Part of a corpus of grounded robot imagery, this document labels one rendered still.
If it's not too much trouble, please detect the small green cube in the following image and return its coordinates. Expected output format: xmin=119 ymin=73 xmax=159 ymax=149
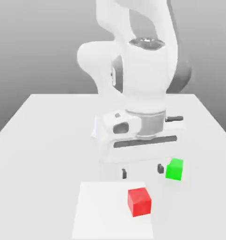
xmin=165 ymin=157 xmax=184 ymax=181

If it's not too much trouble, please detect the small red cube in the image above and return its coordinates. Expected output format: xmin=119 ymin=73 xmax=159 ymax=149
xmin=127 ymin=187 xmax=152 ymax=218

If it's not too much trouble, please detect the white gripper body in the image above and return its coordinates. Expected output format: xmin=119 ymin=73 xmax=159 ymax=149
xmin=99 ymin=125 xmax=186 ymax=166

